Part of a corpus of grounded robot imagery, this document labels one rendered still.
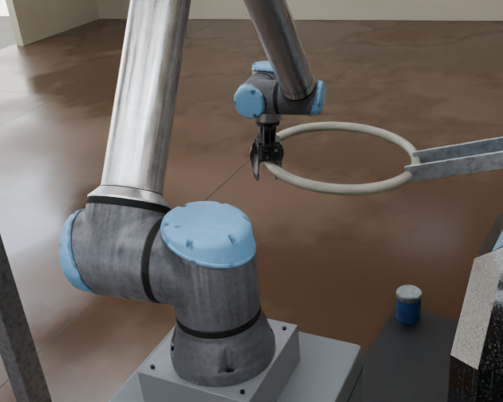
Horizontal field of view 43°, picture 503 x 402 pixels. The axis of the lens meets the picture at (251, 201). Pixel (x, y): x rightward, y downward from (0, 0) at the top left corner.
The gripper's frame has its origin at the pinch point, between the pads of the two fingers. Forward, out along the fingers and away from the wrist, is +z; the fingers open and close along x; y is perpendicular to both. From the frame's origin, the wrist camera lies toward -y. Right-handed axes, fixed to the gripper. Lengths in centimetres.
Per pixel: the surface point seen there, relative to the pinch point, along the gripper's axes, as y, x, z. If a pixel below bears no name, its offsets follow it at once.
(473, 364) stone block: 65, 43, 21
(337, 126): -20.8, 27.1, -5.7
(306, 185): 20.0, 8.5, -6.9
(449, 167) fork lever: 23, 49, -11
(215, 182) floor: -179, -8, 101
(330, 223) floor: -108, 50, 92
